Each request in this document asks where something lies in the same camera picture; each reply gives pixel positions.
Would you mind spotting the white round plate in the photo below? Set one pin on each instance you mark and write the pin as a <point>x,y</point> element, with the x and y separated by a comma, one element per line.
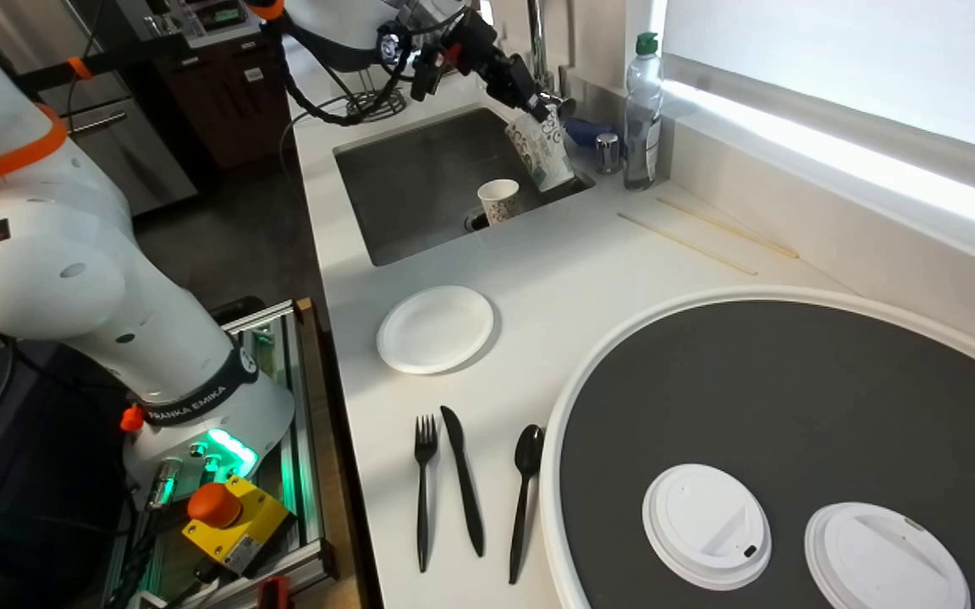
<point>433,330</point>

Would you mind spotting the stainless steel appliance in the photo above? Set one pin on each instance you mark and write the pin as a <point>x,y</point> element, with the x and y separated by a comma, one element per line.
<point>132,158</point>

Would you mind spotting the black sink drain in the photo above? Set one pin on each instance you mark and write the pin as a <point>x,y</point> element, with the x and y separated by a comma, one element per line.
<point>472,221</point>

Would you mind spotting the black plastic fork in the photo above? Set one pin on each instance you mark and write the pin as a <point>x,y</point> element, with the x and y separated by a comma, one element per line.
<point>426,485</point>

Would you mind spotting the round black tray white rim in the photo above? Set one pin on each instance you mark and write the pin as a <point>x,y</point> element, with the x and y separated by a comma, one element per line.
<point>804,409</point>

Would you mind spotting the white cup lid sip hole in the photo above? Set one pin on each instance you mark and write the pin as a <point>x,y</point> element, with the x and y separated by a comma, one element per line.
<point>707,526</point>

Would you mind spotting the metal robot stand frame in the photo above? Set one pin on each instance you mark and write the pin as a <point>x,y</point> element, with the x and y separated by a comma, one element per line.
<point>285,339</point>

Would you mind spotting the black plastic spoon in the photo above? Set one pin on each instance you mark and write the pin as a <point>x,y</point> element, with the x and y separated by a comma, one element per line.
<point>525,451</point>

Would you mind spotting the small metal can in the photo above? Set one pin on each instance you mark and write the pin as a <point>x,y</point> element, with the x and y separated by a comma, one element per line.
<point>608,155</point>

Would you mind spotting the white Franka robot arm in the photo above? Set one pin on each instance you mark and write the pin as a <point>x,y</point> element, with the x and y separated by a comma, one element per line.
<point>59,273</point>

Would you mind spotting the chrome sink faucet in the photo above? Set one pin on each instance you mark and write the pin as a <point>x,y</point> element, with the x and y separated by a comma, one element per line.
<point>564,70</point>

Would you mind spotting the clear bottle green cap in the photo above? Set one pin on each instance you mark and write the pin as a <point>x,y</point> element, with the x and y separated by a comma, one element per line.
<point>640,114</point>

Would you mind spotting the white cup lid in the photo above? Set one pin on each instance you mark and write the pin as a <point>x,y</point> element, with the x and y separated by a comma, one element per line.
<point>881,559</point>

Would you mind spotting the yellow emergency stop box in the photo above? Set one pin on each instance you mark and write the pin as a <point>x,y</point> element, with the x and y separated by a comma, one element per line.
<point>229,520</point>

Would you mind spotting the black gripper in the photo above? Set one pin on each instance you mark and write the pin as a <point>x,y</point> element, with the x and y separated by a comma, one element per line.
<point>490,51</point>

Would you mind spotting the stainless steel sink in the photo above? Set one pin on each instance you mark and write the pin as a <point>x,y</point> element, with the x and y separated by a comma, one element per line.
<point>421,213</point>

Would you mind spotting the white printed paper cup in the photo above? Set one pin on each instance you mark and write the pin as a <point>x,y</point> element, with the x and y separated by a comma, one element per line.
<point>542,150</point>
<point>500,202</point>

